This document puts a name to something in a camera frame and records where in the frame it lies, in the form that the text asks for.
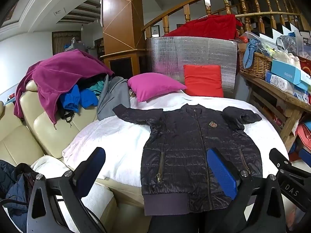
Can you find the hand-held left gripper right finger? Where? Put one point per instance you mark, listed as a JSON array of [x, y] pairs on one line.
[[221, 174]]

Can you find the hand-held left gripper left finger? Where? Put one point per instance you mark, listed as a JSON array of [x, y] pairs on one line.
[[97, 160]]

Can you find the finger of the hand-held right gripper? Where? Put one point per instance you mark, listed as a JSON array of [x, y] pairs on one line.
[[306, 155], [279, 159]]

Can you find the black quilted jacket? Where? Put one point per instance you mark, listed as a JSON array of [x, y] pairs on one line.
[[184, 150]]

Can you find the white fleece blanket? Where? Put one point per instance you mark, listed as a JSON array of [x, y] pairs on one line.
[[116, 145]]

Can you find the wooden table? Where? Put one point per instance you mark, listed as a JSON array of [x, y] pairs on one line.
[[279, 97]]

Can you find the grey coat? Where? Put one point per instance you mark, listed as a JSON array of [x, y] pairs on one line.
[[111, 97]]

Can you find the blue garment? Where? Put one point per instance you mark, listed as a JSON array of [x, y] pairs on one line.
[[70, 99]]

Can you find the person's torso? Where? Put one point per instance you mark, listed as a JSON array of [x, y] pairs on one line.
[[175, 225]]

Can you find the teal garment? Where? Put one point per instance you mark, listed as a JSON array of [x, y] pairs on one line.
[[96, 87]]

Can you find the white tissue pack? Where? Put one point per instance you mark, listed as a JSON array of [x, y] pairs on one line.
[[279, 82]]

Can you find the dark navy jacket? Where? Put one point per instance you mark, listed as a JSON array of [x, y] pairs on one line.
[[17, 189]]

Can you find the blue cardboard box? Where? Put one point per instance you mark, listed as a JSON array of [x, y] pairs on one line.
[[286, 71]]

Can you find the cream leather sofa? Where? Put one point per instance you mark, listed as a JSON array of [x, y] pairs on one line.
[[14, 136]]

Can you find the purple fleece garment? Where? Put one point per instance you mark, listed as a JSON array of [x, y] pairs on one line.
[[60, 72]]

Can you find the magenta pillow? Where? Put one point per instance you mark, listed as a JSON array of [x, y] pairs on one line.
[[155, 85]]

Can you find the wicker basket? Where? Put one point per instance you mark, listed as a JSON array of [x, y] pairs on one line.
[[257, 65]]

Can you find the red cushion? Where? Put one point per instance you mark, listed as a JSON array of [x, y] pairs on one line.
[[204, 80]]

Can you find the blue cloth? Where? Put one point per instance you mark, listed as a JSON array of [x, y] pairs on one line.
[[251, 51]]

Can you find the clear plastic bag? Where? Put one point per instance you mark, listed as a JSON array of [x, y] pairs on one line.
[[286, 43]]

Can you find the silver foil mat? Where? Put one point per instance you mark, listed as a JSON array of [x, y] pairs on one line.
[[194, 51]]

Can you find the wooden pillar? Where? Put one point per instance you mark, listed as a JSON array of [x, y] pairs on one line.
[[119, 17]]

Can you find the red blanket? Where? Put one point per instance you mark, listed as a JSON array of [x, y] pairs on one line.
[[206, 26]]

